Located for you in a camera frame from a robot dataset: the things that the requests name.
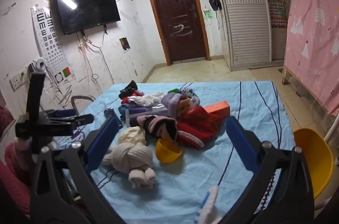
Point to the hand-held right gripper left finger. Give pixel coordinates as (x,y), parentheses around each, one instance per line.
(103,139)

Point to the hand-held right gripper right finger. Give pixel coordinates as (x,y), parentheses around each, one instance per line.
(241,144)

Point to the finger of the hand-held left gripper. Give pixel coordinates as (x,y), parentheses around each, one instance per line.
(66,113)
(83,119)

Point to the yellow plastic basin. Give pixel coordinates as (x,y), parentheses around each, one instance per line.
(315,160)

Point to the person's right hand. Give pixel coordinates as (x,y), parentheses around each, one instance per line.
(210,209)

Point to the beige knitted hat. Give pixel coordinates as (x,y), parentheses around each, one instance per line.
(132,157)

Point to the blue folded clothes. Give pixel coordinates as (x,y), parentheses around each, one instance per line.
(124,110)

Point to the orange box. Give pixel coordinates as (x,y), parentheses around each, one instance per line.
(218,107)

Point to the light blue striped tablecloth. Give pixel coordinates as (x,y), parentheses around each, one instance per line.
(238,96)

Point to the red cloth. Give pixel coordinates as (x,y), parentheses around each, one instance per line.
(132,97)

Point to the black cloth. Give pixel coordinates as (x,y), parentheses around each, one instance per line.
(129,87)

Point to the pink black knitted hat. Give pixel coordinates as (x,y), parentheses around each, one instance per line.
(159,124)

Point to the white knitted sock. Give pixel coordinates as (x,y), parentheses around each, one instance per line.
(148,100)

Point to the yellow plastic bowl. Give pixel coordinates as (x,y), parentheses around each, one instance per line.
(166,153)

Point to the peach knitted scarf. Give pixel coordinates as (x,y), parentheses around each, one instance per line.
(185,106)

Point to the purple knitted hat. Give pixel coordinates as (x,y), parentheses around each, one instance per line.
(170,103)

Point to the eye chart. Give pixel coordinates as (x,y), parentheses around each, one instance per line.
(49,38)

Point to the green cloth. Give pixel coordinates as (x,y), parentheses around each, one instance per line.
(174,91)

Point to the black television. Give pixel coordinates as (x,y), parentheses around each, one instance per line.
(87,8)

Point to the white louvered wardrobe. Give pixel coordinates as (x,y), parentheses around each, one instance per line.
(243,28)

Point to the brown wooden door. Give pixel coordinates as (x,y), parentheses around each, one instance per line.
(177,14)

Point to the colourful grid poster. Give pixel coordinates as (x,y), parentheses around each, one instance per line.
(276,8)

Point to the small black bag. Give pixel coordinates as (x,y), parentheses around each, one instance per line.
(215,2)

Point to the white wall socket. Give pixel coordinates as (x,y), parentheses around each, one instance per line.
(16,81)

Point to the wooden bed frame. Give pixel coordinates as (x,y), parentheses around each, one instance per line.
(285,78)

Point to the dark wall photo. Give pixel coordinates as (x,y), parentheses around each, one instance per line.
(125,44)

